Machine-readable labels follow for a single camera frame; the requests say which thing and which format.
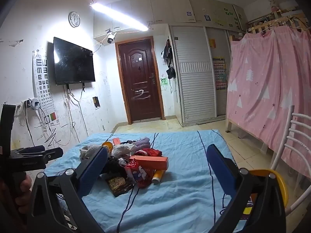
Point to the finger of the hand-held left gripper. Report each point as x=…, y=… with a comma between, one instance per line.
x=34, y=148
x=51, y=153

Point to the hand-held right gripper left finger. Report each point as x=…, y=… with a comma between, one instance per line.
x=94, y=168

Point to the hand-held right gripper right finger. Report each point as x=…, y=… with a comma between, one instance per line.
x=220, y=168

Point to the white plastic bag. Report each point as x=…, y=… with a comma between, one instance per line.
x=122, y=149

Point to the yellow plastic bin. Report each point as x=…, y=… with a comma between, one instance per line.
x=258, y=172

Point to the person's left hand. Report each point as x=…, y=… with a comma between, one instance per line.
x=24, y=187

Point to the white rolled cloth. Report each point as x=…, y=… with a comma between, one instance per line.
x=91, y=150

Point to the black cloth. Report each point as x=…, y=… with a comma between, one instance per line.
x=113, y=165

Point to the orange bottle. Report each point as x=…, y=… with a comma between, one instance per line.
x=107, y=145

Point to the black packet gold print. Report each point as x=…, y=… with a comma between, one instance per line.
x=117, y=184

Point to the orange flat box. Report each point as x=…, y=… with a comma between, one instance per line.
x=116, y=141

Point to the black scissors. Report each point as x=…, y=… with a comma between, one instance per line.
x=128, y=141

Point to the red printed packet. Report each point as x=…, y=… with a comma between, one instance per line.
x=138, y=174

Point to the light blue bed sheet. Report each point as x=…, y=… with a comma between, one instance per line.
x=182, y=199

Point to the purple cloth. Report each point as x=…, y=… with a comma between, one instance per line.
x=142, y=142

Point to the long orange box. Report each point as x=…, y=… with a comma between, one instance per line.
x=150, y=163

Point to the red cloth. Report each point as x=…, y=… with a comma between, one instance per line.
x=151, y=152

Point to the yellow bottle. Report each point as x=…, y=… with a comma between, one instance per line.
x=158, y=176

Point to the eye chart poster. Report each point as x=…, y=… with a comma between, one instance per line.
x=42, y=77

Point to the white louvered wardrobe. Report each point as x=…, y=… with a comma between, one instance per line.
x=196, y=89

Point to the white metal chair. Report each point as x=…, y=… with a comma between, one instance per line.
x=291, y=116

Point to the coloured grid poster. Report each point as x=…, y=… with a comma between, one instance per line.
x=220, y=74

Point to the dark brown door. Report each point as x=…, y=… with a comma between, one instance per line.
x=138, y=77

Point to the pink printed bed curtain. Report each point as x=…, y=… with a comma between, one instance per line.
x=267, y=77

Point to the small black hanging bag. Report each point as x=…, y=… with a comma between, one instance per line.
x=170, y=72

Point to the orange sticker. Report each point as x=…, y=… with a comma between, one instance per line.
x=212, y=43

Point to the large black hanging bag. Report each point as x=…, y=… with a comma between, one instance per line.
x=167, y=49

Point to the ceiling light tube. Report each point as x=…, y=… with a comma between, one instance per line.
x=116, y=14

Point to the beige overhead cabinets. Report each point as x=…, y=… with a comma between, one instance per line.
x=170, y=7

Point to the small coloured wall card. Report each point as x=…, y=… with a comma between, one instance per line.
x=52, y=117

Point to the wall power strip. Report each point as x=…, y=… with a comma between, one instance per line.
x=32, y=103

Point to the dark wall panel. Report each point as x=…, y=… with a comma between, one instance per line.
x=96, y=102

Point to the black wall television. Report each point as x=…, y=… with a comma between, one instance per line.
x=73, y=60

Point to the white security camera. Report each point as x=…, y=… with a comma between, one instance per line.
x=110, y=38

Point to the round wall clock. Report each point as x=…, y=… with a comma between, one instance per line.
x=74, y=19

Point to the wooden bunk bed frame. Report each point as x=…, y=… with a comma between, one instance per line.
x=257, y=26

